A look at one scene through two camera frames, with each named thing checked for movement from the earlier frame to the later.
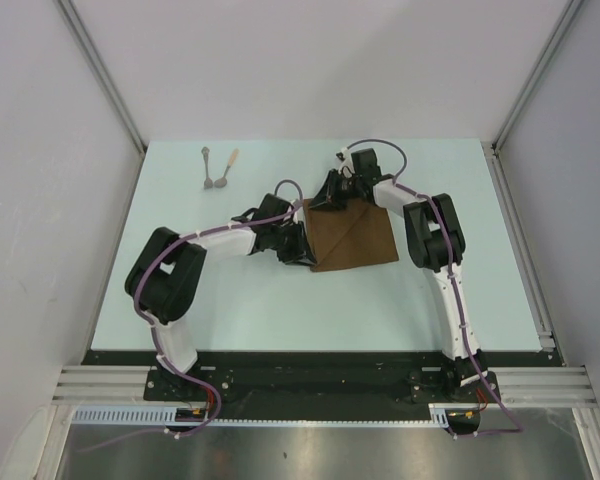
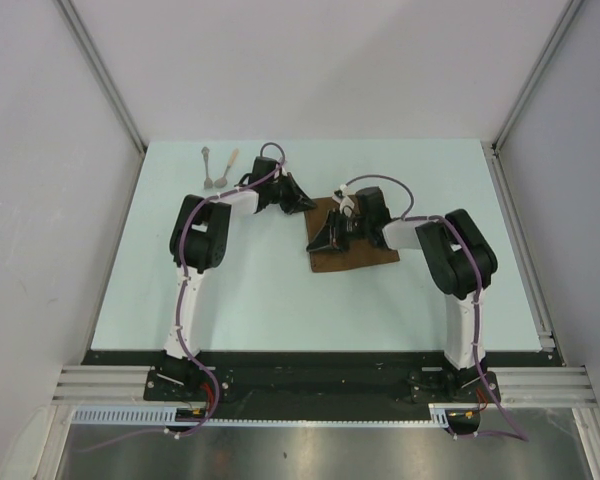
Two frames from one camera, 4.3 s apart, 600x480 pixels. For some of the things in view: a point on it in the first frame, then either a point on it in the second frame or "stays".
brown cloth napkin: [355, 236] stays
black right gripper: [328, 196] → [331, 236]
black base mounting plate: [325, 384] stays
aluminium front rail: [548, 385] stays
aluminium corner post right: [492, 148] stays
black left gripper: [300, 251] → [297, 200]
